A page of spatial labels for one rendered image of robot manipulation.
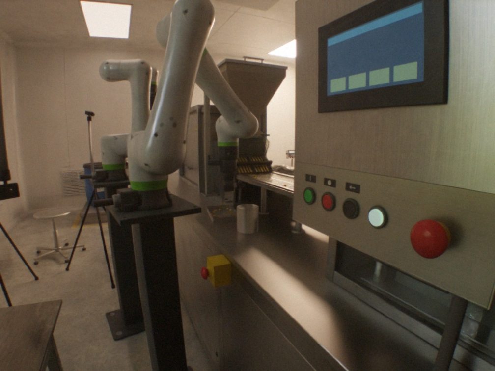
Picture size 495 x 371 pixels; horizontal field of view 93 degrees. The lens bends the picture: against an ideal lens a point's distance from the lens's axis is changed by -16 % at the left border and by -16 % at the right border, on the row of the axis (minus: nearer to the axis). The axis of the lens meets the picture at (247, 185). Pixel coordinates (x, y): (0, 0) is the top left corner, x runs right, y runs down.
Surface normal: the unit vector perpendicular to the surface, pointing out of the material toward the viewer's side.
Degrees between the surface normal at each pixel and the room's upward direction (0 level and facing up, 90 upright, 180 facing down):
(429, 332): 90
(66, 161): 90
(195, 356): 0
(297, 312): 0
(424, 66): 90
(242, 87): 118
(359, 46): 90
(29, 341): 0
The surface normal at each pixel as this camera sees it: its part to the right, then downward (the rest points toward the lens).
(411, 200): -0.90, 0.07
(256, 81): 0.37, 0.60
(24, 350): 0.00, -0.98
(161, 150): 0.28, 0.05
